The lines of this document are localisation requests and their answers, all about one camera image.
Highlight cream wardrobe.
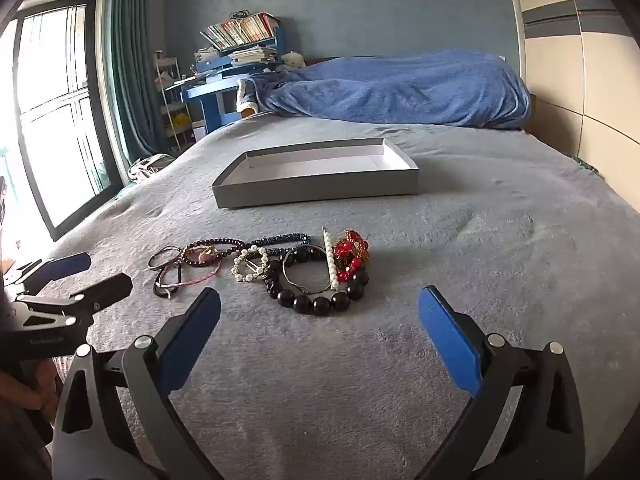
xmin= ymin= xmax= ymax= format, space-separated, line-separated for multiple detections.
xmin=502 ymin=0 xmax=640 ymax=186

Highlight stack of papers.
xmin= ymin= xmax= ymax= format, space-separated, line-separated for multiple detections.
xmin=231 ymin=46 xmax=278 ymax=66

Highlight white bag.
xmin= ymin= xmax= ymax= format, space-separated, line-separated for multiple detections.
xmin=127 ymin=154 xmax=176 ymax=183

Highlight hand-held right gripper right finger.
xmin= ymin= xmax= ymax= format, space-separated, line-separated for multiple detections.
xmin=418 ymin=285 xmax=586 ymax=480

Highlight large black bead bracelet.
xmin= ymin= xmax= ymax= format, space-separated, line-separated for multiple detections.
xmin=263 ymin=245 xmax=370 ymax=317

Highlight white storage cart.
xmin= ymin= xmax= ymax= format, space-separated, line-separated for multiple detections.
xmin=154 ymin=52 xmax=196 ymax=153

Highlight glass balcony door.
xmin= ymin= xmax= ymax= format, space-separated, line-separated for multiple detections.
xmin=0 ymin=0 xmax=126 ymax=243

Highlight blue fleece blanket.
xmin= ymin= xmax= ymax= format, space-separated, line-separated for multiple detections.
xmin=247 ymin=50 xmax=532 ymax=128

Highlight red bead gold ornament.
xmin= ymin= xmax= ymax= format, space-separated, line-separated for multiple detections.
xmin=333 ymin=230 xmax=372 ymax=283

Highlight black hair tie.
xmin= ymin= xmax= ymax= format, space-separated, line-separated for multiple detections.
xmin=153 ymin=262 xmax=183 ymax=300
xmin=148 ymin=246 xmax=183 ymax=271

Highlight brown bead bracelet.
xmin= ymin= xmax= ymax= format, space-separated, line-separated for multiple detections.
xmin=181 ymin=238 xmax=246 ymax=267

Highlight pink string bracelet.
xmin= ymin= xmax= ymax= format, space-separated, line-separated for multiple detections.
xmin=170 ymin=250 xmax=222 ymax=287

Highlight grey cardboard box tray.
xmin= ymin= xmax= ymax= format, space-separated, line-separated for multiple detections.
xmin=211 ymin=137 xmax=420 ymax=209

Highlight white pearl strand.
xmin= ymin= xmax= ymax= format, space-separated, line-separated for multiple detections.
xmin=321 ymin=226 xmax=341 ymax=291

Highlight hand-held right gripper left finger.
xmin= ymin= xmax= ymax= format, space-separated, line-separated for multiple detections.
xmin=51 ymin=287 xmax=222 ymax=480

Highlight dark blue beaded necklace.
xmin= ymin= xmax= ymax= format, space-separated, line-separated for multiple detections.
xmin=245 ymin=232 xmax=312 ymax=258

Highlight row of books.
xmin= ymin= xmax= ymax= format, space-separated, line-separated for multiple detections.
xmin=200 ymin=11 xmax=281 ymax=51

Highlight person's left hand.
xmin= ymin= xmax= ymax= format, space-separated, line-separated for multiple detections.
xmin=0 ymin=357 xmax=61 ymax=411

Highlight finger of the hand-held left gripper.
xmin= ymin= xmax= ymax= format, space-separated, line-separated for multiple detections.
xmin=12 ymin=274 xmax=133 ymax=331
xmin=20 ymin=252 xmax=92 ymax=293

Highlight silver bangle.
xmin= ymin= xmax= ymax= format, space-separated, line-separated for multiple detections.
xmin=282 ymin=246 xmax=337 ymax=295

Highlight teal curtain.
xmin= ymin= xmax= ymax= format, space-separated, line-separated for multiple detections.
xmin=102 ymin=0 xmax=171 ymax=161

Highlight white pearl bracelet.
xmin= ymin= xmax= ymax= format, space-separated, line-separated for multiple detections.
xmin=231 ymin=246 xmax=271 ymax=283

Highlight blue desk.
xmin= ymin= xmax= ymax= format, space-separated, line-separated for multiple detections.
xmin=165 ymin=27 xmax=287 ymax=143

